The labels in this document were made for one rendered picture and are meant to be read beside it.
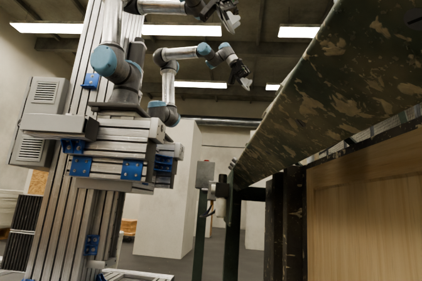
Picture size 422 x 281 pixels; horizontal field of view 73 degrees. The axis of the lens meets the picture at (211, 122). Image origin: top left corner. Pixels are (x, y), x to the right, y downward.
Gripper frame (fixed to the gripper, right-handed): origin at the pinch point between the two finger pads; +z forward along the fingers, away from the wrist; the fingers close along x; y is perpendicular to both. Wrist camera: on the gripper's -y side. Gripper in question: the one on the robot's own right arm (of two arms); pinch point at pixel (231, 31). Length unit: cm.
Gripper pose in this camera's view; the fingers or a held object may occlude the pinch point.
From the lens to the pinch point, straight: 119.7
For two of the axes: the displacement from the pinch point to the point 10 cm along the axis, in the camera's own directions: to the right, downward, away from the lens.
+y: 9.2, -4.0, 0.3
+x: 0.9, 2.8, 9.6
